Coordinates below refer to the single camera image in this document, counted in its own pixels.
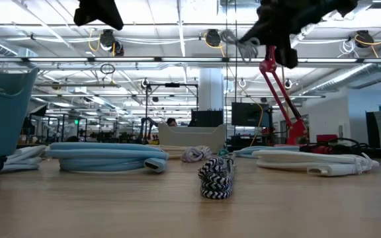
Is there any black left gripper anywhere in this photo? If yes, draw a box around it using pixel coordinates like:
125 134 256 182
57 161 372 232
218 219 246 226
73 0 124 30

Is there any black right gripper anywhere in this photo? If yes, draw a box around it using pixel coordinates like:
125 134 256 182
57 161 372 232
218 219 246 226
239 0 323 47

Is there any grey green cable bundle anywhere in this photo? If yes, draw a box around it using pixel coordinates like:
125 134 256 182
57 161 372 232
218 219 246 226
220 28 261 63

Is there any light blue HDMI cable coil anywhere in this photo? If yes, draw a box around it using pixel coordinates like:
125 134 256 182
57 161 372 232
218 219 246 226
44 141 171 174
232 145 301 159

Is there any white HDMI cable coil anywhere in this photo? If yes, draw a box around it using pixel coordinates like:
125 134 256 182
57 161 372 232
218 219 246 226
251 149 380 177

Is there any lilac USB cable bundle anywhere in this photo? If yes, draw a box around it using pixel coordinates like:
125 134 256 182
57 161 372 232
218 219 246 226
181 145 213 163

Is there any beige HDMI cable coil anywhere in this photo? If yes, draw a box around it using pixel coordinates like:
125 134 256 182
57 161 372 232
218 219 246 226
149 143 191 160

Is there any black white braided cable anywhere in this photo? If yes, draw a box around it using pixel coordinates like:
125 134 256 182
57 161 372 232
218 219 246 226
197 155 237 200

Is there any white building column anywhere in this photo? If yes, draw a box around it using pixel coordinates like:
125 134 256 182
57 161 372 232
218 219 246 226
198 67 225 112

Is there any black flat monitor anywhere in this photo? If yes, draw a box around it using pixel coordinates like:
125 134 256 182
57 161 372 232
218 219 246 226
231 102 271 128

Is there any black equipment box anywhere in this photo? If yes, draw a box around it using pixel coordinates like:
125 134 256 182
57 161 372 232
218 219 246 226
190 109 225 128

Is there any red box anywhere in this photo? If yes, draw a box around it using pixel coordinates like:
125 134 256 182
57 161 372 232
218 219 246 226
316 134 339 143

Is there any grey plastic bin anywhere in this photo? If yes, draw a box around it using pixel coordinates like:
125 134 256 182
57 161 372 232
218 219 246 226
157 122 228 154

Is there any teal plastic bin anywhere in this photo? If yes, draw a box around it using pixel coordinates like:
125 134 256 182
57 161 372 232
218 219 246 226
0 67 40 159

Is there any ceiling cable reel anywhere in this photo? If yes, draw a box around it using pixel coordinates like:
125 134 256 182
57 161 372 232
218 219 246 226
204 28 223 48
99 28 125 57
355 30 375 49

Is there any black metal stand frame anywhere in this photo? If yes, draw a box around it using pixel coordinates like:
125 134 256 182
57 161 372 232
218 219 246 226
145 82 200 143

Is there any black cable tangle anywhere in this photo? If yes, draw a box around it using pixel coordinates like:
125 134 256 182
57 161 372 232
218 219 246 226
298 137 370 155

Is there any white cable bundle black tie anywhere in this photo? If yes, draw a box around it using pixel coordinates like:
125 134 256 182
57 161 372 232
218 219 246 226
0 144 48 178

